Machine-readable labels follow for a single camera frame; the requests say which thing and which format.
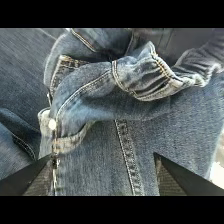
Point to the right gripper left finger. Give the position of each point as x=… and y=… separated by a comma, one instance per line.
x=23, y=181

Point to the blue jeans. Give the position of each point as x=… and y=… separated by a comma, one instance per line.
x=140, y=110

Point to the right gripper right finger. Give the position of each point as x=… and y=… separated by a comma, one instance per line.
x=186, y=183

